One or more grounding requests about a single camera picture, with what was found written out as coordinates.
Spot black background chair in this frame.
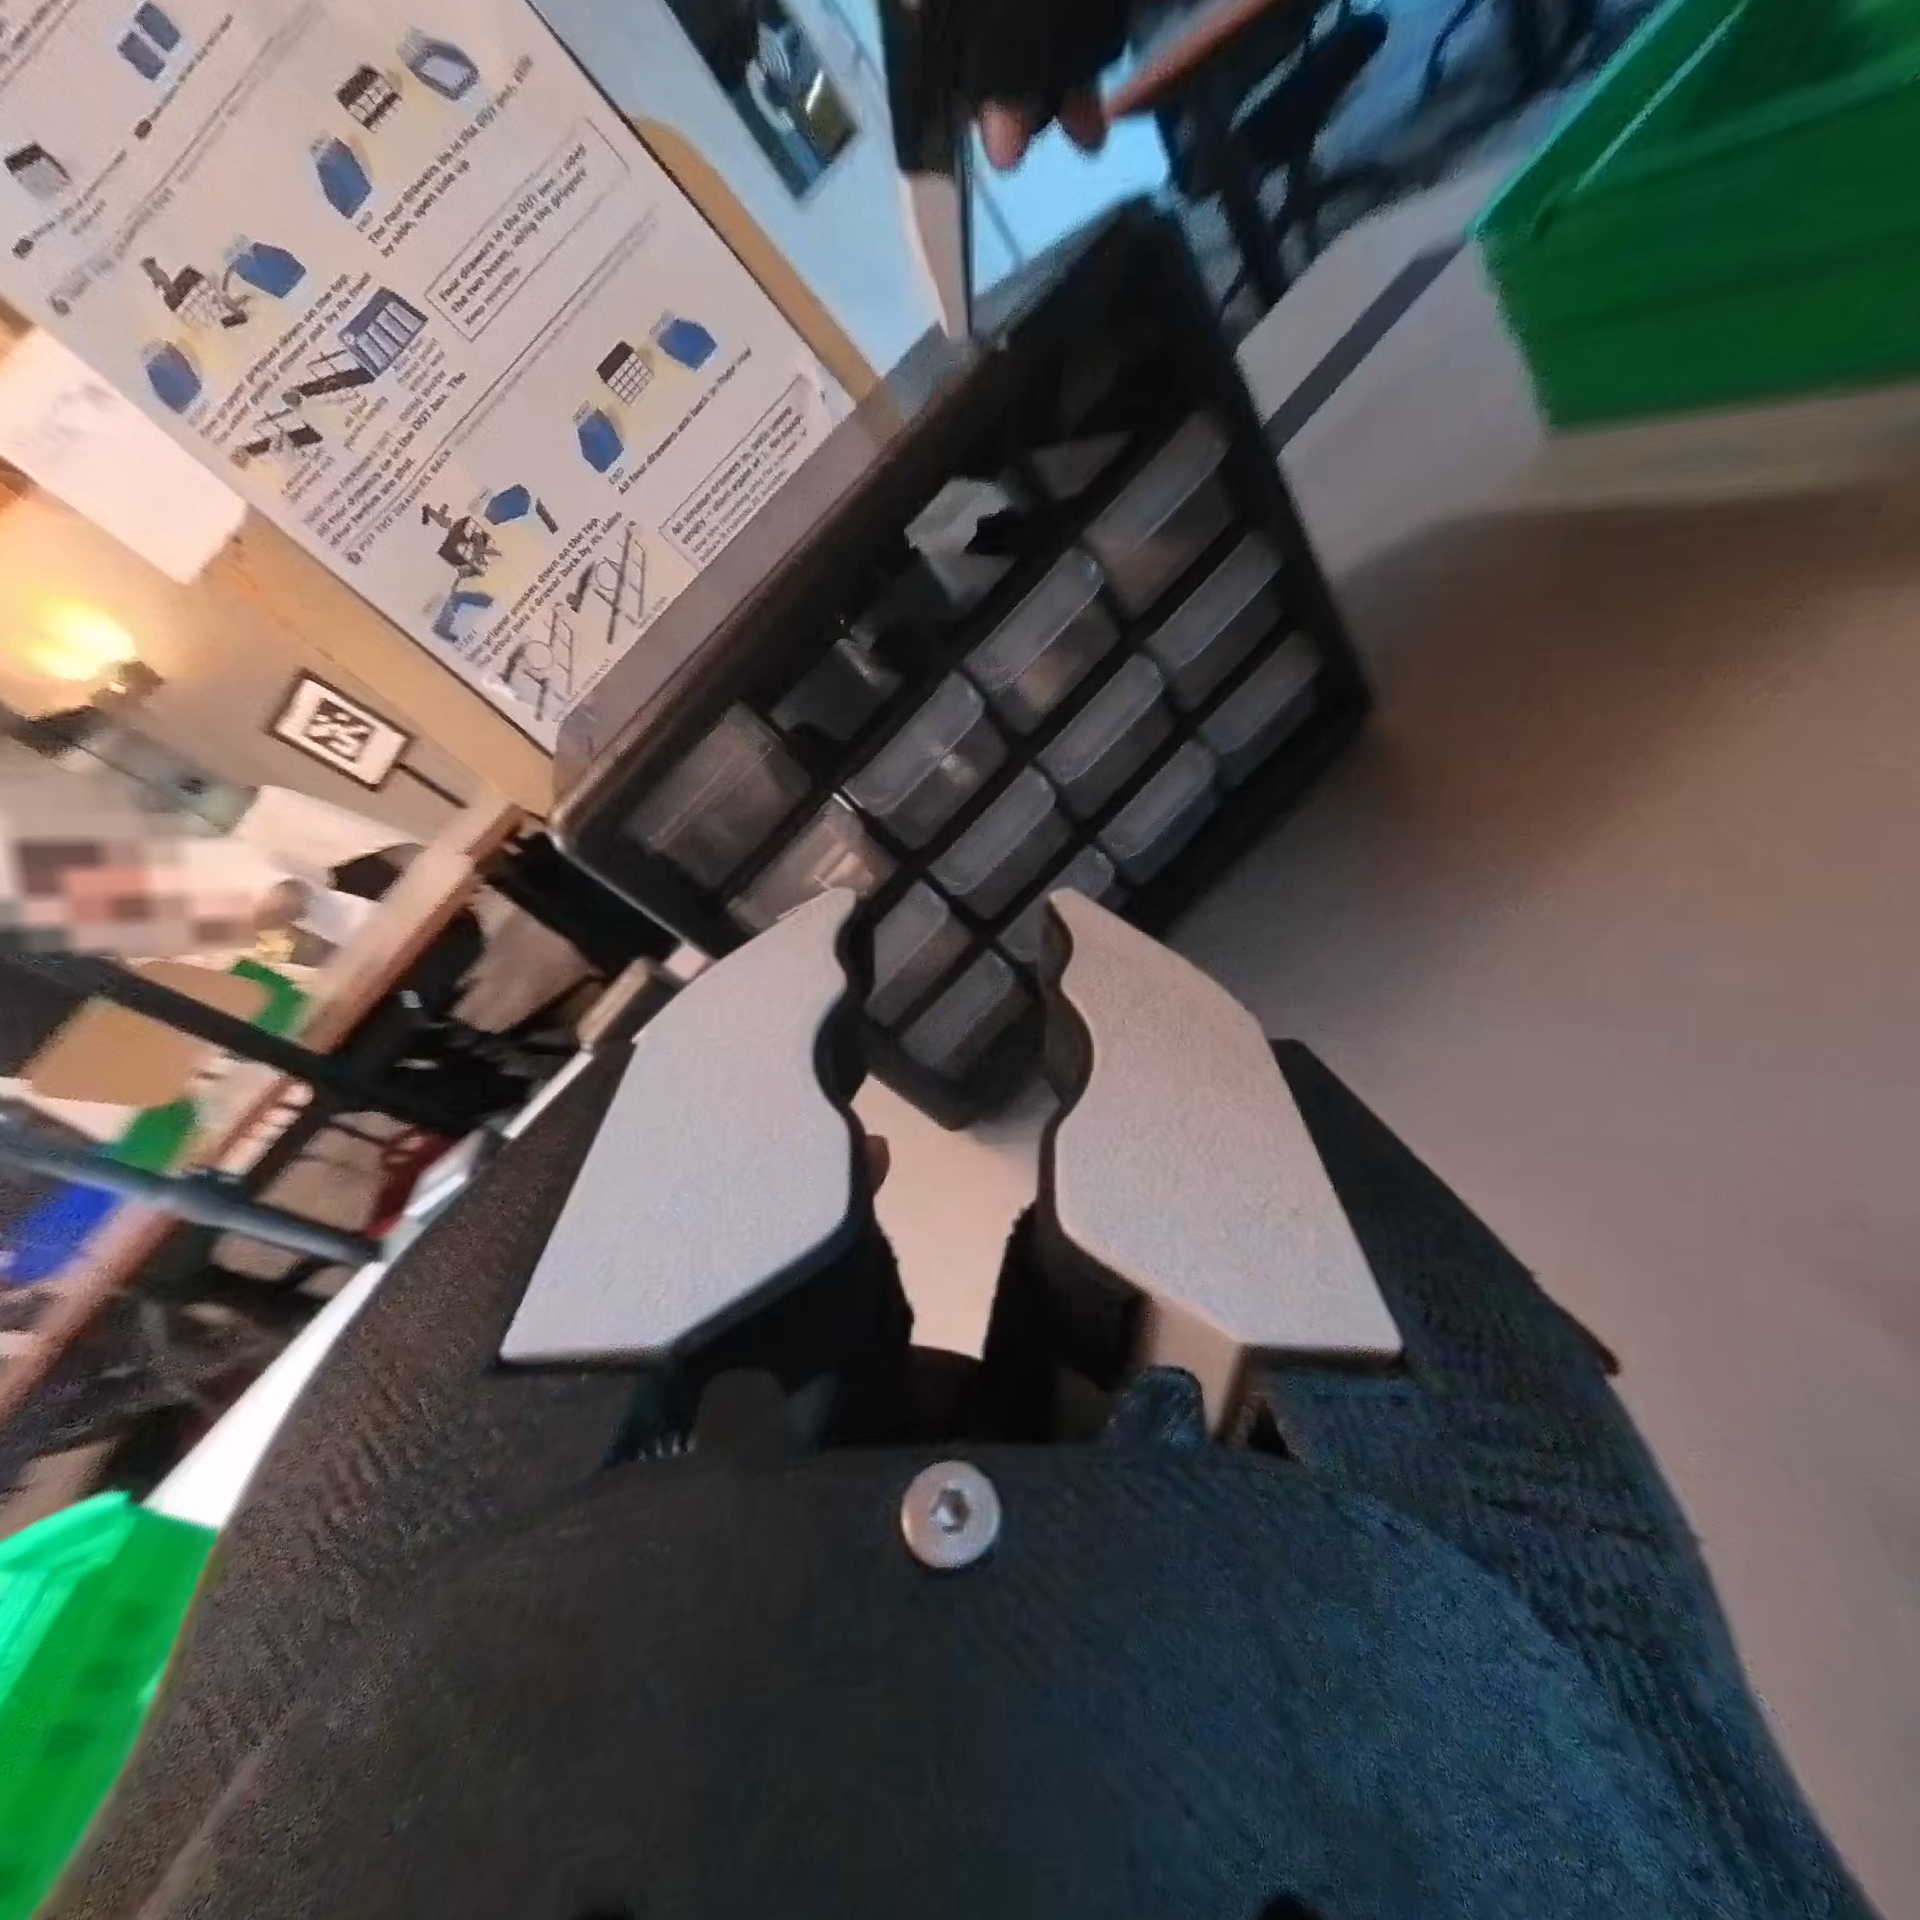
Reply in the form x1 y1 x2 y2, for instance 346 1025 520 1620
1161 0 1387 308

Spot black drawer cabinet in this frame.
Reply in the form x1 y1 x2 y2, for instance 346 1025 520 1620
544 195 1373 1135

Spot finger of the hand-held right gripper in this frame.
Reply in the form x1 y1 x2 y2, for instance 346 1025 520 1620
901 165 979 344

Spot white paper sheet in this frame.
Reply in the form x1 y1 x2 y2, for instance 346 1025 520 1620
0 324 254 591

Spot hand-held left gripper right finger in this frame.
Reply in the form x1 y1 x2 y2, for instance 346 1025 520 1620
1030 890 1406 1434

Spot person's right hand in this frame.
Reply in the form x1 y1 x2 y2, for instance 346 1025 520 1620
959 0 1144 171

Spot white instruction poster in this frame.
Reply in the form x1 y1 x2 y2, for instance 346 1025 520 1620
0 0 859 763

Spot glowing wall lamp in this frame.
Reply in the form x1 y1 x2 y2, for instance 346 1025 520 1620
0 578 170 728

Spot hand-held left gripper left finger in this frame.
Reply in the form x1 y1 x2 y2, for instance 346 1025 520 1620
497 890 873 1371

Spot green plastic bin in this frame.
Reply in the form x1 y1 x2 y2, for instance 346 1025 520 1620
0 1485 220 1920
1473 0 1920 434

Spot framed black white tag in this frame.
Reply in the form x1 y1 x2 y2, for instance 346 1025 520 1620
266 670 417 787

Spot rows of small cabinet drawers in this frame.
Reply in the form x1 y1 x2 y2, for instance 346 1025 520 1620
620 413 1326 1095

